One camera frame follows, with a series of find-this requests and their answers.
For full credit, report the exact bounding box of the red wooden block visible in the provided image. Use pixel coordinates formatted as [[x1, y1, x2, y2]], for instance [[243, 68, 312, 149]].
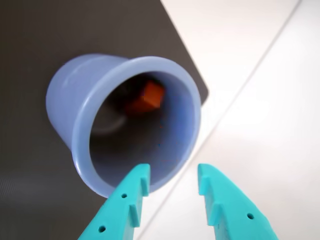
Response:
[[124, 79, 166, 116]]

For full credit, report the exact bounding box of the dark grey ribbed mat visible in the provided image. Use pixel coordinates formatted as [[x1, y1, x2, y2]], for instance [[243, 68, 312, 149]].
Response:
[[0, 0, 210, 240]]

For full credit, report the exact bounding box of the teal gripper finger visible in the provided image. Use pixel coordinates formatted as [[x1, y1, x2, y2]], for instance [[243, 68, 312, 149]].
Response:
[[196, 163, 279, 240], [76, 163, 151, 240]]

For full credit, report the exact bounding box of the lilac ceramic pot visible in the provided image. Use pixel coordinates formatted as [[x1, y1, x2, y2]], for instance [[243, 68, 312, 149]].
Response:
[[45, 52, 202, 200]]

